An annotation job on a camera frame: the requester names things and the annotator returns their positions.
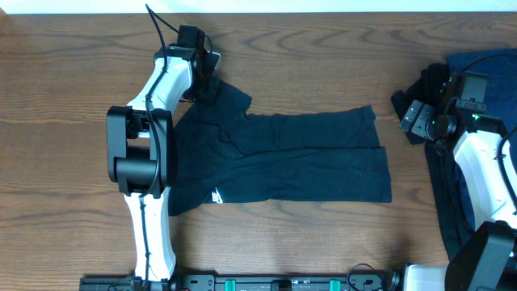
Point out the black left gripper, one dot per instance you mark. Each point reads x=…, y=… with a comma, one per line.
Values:
x=213, y=93

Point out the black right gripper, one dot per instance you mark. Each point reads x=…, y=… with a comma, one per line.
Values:
x=418, y=127

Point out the dark teal t-shirt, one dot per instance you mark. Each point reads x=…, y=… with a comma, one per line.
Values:
x=230, y=156

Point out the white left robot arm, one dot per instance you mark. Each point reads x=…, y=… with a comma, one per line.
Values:
x=141, y=149

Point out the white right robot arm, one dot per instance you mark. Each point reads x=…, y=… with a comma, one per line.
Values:
x=487, y=260

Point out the black garment in pile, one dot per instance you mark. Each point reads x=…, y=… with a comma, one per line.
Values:
x=454, y=208

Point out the blue garment in pile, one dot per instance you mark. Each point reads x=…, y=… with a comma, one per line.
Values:
x=501, y=81

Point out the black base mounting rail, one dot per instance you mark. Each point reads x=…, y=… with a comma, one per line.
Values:
x=363, y=280

